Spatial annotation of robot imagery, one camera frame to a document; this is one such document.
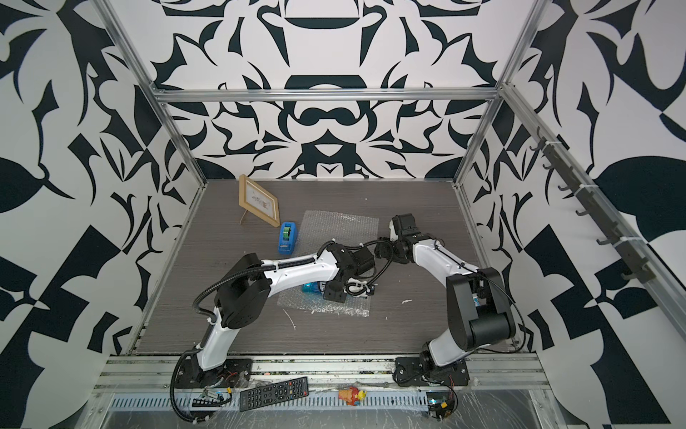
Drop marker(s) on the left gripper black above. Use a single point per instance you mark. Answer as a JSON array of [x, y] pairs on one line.
[[336, 295]]

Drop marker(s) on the blue liquid bottle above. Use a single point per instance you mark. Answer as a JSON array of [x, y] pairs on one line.
[[314, 287]]

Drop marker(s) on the clear bubble wrap sheet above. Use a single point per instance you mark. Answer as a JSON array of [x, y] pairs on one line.
[[317, 228]]

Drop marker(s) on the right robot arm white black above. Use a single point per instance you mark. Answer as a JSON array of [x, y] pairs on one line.
[[479, 312]]

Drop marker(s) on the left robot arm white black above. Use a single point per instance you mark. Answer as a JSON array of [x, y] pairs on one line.
[[238, 299]]

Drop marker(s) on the blue tape dispenser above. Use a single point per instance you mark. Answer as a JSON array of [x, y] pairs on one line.
[[287, 238]]

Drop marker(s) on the small red yellow toy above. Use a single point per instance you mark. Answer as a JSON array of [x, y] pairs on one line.
[[352, 396]]

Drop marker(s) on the black remote control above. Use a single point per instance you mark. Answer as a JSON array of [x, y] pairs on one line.
[[273, 394]]

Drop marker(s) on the black electronics box green led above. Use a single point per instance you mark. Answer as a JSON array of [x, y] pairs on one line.
[[442, 407]]

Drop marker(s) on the small green circuit board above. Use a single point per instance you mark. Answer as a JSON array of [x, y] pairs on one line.
[[212, 399]]

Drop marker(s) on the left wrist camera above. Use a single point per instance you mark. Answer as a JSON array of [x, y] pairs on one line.
[[357, 288]]

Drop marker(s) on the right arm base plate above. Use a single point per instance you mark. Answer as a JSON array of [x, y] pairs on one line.
[[418, 371]]

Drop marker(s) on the wooden picture frame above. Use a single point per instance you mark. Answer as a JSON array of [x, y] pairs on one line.
[[255, 199]]

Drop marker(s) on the black wall hook rail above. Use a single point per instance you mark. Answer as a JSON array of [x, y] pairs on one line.
[[595, 204]]

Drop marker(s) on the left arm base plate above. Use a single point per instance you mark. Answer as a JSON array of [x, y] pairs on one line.
[[233, 373]]

